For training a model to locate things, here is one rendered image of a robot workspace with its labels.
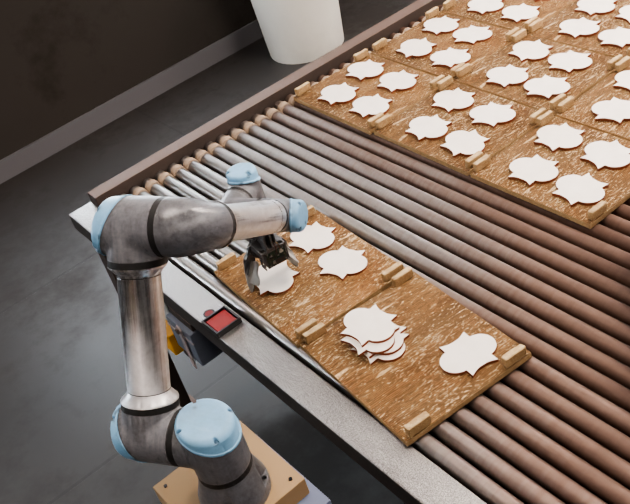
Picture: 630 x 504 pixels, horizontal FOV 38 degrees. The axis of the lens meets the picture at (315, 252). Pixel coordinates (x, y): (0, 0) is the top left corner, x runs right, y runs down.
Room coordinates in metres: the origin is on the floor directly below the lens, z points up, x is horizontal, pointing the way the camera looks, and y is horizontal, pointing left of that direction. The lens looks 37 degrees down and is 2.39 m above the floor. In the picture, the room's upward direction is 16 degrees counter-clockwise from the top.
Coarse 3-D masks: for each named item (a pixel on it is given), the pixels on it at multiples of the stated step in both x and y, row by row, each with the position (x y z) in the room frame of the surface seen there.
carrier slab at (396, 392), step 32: (416, 288) 1.66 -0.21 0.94; (416, 320) 1.55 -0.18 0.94; (448, 320) 1.52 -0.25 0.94; (480, 320) 1.49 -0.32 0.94; (320, 352) 1.54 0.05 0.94; (352, 352) 1.51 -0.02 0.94; (416, 352) 1.45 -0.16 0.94; (352, 384) 1.41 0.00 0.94; (384, 384) 1.39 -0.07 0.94; (416, 384) 1.36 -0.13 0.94; (448, 384) 1.33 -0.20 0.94; (480, 384) 1.31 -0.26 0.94; (384, 416) 1.30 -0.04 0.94; (416, 416) 1.27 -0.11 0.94; (448, 416) 1.26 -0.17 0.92
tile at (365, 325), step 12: (360, 312) 1.60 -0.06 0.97; (372, 312) 1.59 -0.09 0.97; (384, 312) 1.57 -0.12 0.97; (348, 324) 1.57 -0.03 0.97; (360, 324) 1.56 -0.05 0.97; (372, 324) 1.55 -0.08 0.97; (384, 324) 1.54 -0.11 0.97; (348, 336) 1.54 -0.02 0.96; (360, 336) 1.52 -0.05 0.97; (372, 336) 1.51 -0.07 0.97; (384, 336) 1.50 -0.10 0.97
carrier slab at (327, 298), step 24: (312, 216) 2.08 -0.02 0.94; (288, 240) 2.00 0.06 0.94; (336, 240) 1.94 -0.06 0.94; (360, 240) 1.91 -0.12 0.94; (240, 264) 1.96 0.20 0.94; (288, 264) 1.90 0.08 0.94; (312, 264) 1.87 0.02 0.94; (384, 264) 1.79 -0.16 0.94; (240, 288) 1.86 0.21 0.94; (312, 288) 1.78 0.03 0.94; (336, 288) 1.75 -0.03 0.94; (360, 288) 1.72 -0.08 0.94; (384, 288) 1.71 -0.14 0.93; (264, 312) 1.74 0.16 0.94; (288, 312) 1.71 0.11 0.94; (312, 312) 1.69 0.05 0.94; (336, 312) 1.66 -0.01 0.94; (288, 336) 1.63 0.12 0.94
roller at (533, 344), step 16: (208, 160) 2.58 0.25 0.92; (224, 176) 2.49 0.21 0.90; (272, 192) 2.28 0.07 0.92; (416, 272) 1.74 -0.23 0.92; (448, 288) 1.65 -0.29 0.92; (464, 304) 1.58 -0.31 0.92; (496, 320) 1.50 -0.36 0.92; (512, 336) 1.44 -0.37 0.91; (528, 336) 1.42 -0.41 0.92; (544, 352) 1.36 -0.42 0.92; (560, 352) 1.35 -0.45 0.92; (560, 368) 1.32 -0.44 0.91; (576, 368) 1.29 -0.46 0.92; (592, 384) 1.25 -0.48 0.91; (608, 384) 1.23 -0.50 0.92; (624, 400) 1.18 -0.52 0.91
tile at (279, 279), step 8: (280, 264) 1.90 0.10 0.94; (264, 272) 1.88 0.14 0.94; (272, 272) 1.88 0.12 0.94; (280, 272) 1.87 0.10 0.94; (288, 272) 1.86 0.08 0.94; (296, 272) 1.85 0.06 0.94; (264, 280) 1.85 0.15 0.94; (272, 280) 1.84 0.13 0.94; (280, 280) 1.83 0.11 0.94; (288, 280) 1.82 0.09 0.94; (264, 288) 1.82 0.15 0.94; (272, 288) 1.81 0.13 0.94; (280, 288) 1.80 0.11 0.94; (288, 288) 1.79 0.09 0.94
